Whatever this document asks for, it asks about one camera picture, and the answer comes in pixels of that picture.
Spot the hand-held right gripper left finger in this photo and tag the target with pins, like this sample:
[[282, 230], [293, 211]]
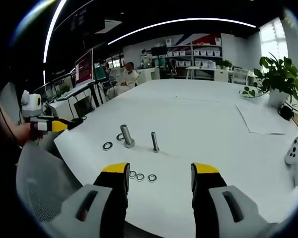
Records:
[[106, 188]]

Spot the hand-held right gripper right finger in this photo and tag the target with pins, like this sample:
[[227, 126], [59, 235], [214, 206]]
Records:
[[211, 186]]

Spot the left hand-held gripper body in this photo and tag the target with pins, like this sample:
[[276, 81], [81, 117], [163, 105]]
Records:
[[31, 105]]

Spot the small steel washer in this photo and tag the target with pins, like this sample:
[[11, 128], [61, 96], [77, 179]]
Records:
[[133, 172], [152, 176], [140, 175]]

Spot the black rubber washer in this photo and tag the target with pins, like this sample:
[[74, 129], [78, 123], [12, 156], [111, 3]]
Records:
[[107, 143]]

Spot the large steel threaded stud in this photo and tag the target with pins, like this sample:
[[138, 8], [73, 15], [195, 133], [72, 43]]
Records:
[[127, 136]]

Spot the small steel threaded stud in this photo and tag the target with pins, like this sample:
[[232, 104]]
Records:
[[155, 141]]

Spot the person's left hand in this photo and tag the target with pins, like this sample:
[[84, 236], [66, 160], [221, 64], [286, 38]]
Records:
[[23, 134]]

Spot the computer monitor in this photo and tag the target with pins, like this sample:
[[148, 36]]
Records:
[[84, 67]]

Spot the grey mesh office chair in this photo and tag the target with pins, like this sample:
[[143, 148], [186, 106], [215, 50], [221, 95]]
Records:
[[42, 183]]

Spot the green chair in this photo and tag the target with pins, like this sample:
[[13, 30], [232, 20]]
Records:
[[99, 73]]

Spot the white paper sheet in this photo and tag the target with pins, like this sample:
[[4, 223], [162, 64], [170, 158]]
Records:
[[260, 119]]

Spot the long ceiling light strip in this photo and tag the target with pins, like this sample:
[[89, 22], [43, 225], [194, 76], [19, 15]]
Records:
[[53, 24]]

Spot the white handheld controller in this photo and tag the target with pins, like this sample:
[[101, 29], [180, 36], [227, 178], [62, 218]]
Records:
[[296, 161]]

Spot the small black device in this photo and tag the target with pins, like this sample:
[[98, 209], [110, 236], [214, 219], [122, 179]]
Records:
[[286, 112]]

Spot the white chair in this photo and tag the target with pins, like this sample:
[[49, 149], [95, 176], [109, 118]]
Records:
[[239, 75]]

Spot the small white table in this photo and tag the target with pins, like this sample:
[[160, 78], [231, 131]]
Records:
[[201, 69]]

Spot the potted green plant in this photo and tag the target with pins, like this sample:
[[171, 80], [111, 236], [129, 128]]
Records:
[[279, 77]]

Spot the storage shelf with white bins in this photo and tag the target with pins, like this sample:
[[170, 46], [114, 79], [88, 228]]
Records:
[[196, 53]]

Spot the curved ceiling light strip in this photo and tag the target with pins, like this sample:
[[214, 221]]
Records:
[[178, 23]]

